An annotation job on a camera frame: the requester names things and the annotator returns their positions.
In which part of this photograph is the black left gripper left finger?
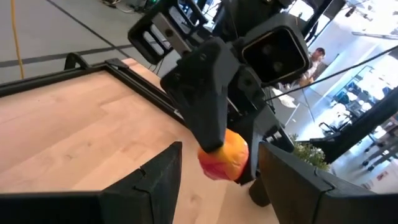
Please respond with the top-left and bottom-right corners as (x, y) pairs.
(101, 141), (183, 224)

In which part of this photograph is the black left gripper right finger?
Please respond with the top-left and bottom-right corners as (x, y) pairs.
(258, 142), (377, 224)

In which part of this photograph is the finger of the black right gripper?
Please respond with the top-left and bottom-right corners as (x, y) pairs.
(228, 105), (295, 186)
(160, 37), (240, 153)

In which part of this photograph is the yellow orange toy pear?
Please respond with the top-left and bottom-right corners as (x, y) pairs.
(197, 129), (250, 182)

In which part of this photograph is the potted green plant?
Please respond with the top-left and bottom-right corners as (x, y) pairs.
(289, 133), (331, 172)

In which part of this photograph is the person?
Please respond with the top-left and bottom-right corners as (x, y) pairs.
(297, 47), (328, 88)

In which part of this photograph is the black diagonal bar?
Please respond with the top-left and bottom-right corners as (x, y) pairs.
(309, 90), (398, 164)

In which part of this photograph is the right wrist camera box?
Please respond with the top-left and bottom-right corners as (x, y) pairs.
(241, 15), (312, 87)

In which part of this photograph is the thin black cable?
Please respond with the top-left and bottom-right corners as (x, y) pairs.
(266, 45), (398, 102)

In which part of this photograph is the yellow hanging cable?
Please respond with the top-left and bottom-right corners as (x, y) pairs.
(10, 0), (25, 80)

